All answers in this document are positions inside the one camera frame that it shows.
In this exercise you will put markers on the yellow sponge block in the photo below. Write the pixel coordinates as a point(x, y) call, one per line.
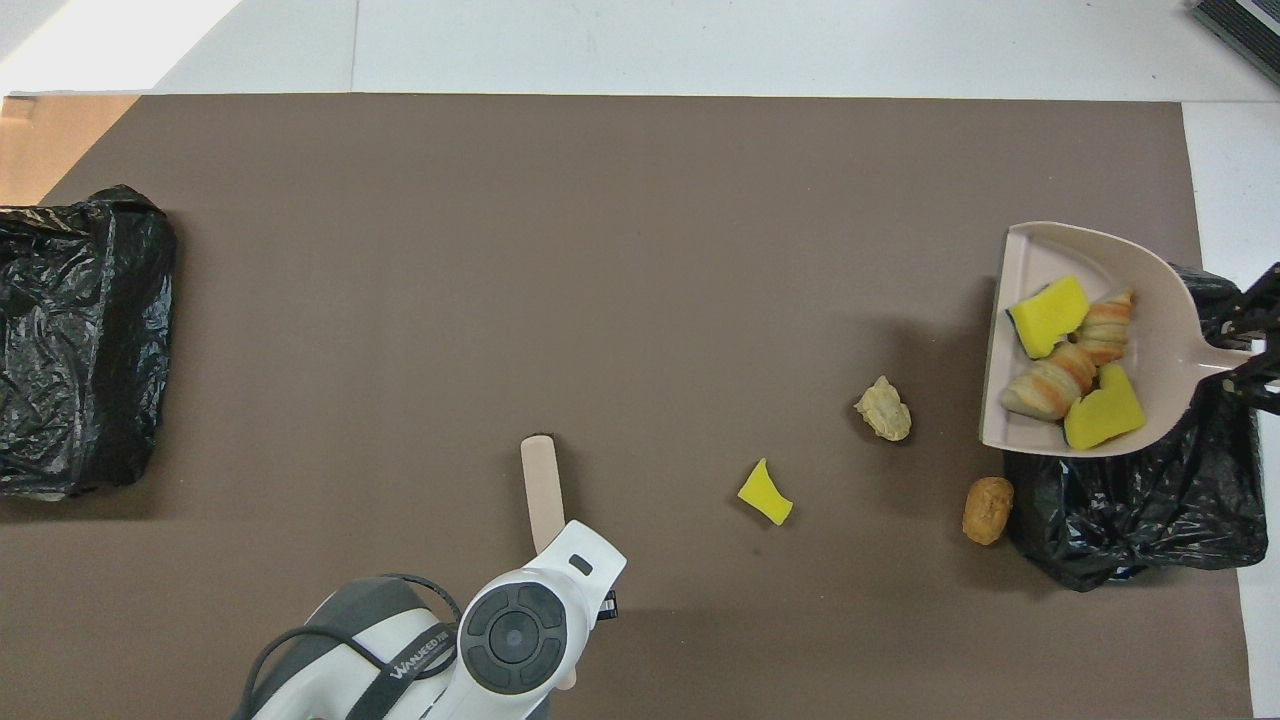
point(1103, 410)

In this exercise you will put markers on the golden croissant piece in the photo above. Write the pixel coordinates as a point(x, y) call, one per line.
point(1106, 326)
point(1050, 382)

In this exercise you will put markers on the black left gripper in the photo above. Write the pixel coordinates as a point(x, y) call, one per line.
point(608, 605)

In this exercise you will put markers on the brown fried nugget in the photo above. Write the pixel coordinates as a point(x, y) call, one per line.
point(988, 510)

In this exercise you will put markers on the pale bread chunk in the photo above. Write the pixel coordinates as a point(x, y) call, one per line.
point(884, 410)

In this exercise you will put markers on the brown paper table mat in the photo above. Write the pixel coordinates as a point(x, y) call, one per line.
point(400, 300)

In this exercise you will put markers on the beige plastic dustpan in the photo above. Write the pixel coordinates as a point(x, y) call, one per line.
point(1160, 330)

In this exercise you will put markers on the beige brush black bristles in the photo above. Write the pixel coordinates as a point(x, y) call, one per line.
point(541, 490)

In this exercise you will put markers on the small yellow sponge wedge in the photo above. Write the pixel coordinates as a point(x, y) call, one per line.
point(765, 493)

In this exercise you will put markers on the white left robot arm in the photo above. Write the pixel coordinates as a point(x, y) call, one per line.
point(500, 650)

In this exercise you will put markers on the notched yellow sponge piece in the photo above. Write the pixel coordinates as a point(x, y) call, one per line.
point(1048, 316)

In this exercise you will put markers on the black bag lined bin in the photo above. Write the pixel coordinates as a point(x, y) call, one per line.
point(70, 340)
point(1150, 520)

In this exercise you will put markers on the dark ribbed object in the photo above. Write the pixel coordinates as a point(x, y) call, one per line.
point(1245, 28)

